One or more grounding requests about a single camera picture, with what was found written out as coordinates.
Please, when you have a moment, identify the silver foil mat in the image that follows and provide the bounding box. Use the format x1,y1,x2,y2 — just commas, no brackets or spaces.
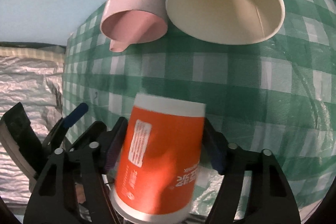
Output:
1,46,65,206

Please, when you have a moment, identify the pink plastic cup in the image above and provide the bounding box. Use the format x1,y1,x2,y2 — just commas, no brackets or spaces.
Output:
100,0,168,52

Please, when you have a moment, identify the green checkered tablecloth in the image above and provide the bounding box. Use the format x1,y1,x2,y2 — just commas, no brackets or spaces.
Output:
63,0,335,221

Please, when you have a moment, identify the orange paper cup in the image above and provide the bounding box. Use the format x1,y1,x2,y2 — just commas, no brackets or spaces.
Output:
110,93,206,223

